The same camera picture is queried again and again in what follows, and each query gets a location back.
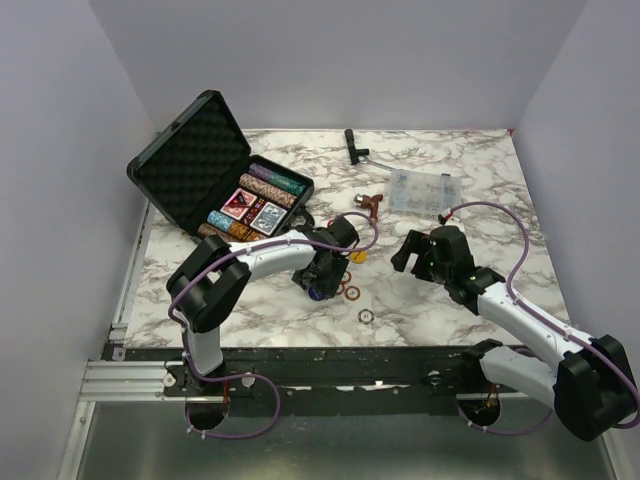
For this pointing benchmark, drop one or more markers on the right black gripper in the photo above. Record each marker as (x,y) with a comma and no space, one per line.
(415,242)

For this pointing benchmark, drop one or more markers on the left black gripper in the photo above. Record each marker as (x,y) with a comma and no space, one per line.
(330,285)

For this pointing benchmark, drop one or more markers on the blue dealer button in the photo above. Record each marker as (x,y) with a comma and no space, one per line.
(316,294)

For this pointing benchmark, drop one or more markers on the yellow dealer button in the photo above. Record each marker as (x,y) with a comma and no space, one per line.
(358,257)

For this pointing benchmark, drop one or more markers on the black poker chip case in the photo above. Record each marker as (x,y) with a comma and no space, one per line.
(195,165)

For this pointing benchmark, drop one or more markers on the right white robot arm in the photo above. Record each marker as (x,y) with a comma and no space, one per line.
(586,381)

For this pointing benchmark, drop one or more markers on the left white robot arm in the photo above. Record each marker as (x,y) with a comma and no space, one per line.
(206,287)

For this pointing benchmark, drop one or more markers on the orange poker chip upper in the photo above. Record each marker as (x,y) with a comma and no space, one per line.
(346,278)

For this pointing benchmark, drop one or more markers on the orange poker chip right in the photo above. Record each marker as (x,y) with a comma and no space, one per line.
(352,293)

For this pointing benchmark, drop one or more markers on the grey purple poker chip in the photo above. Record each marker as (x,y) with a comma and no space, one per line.
(365,316)

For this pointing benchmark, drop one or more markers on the clear plastic organizer box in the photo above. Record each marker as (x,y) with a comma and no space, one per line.
(420,193)

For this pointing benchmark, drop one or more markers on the brown copper tool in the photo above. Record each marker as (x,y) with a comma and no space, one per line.
(371,203)

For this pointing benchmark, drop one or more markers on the blue card deck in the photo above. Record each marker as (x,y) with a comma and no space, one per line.
(268,218)

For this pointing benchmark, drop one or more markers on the red card deck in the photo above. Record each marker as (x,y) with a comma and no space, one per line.
(238,204)

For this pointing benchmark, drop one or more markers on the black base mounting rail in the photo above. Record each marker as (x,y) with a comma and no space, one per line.
(326,381)

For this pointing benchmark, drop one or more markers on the black T-handle wrench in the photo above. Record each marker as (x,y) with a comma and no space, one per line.
(360,156)

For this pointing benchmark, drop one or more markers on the aluminium extrusion rail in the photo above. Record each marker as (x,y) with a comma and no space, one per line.
(106,381)

